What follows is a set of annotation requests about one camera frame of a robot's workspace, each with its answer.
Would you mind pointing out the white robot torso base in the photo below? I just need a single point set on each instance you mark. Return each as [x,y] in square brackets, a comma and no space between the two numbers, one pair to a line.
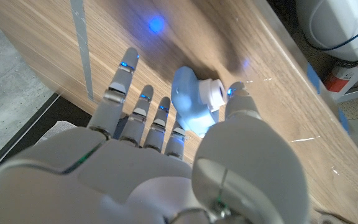
[337,25]

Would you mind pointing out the white cylinder with orange label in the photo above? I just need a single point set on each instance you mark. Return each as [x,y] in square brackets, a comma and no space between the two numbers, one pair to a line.
[340,77]

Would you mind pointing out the grey tape strip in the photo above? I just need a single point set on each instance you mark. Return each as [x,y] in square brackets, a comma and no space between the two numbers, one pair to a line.
[81,31]

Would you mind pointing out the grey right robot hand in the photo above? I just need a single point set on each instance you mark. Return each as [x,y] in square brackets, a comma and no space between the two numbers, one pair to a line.
[120,180]

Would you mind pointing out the blue tape piece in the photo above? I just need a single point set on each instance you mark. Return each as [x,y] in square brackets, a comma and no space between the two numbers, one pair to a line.
[343,121]
[313,77]

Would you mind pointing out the light blue toy camera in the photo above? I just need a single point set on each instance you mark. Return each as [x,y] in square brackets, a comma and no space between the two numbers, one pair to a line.
[188,99]

